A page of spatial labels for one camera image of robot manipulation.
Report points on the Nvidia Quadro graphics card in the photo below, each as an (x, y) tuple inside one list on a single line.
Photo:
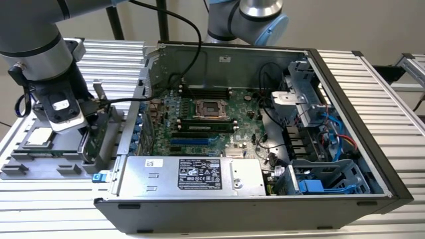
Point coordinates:
[(98, 139)]

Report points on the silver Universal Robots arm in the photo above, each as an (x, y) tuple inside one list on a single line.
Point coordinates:
[(40, 49)]

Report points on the black metal stand pole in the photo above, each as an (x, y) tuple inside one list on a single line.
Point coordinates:
[(162, 22), (114, 22)]

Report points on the silver CPU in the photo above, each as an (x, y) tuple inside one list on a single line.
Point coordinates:
[(36, 137)]

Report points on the grey parts rack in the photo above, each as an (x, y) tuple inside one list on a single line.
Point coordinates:
[(65, 147)]

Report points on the loose green RAM stick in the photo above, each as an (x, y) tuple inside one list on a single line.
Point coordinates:
[(47, 152)]

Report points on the blue case latch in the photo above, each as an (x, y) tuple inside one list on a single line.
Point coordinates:
[(98, 178)]

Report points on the black expansion slot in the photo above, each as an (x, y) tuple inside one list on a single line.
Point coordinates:
[(190, 134)]

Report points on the installed green RAM stick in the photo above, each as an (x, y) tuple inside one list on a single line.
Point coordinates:
[(198, 127)]

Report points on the CPU socket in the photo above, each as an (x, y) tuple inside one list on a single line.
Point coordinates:
[(212, 107)]

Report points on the blue expansion slot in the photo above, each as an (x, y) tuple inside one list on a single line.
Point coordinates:
[(190, 142)]

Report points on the silver power supply unit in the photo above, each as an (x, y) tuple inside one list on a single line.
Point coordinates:
[(138, 181)]

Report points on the silver coin battery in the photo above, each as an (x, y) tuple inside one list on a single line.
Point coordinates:
[(248, 97)]

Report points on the green Dell motherboard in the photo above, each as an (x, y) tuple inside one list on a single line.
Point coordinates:
[(244, 119)]

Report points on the small silver heatsink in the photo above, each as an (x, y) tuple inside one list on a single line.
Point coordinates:
[(236, 152)]

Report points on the grey metal drive cage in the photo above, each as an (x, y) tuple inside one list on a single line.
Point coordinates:
[(305, 87)]

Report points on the open black PC case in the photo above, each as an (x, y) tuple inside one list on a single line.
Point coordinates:
[(216, 216)]

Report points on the grey disk bay cage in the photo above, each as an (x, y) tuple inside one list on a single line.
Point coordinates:
[(332, 169)]

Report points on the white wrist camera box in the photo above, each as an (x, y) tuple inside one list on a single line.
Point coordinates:
[(64, 117)]

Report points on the blue plastic drive bracket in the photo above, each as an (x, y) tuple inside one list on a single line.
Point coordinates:
[(310, 186)]

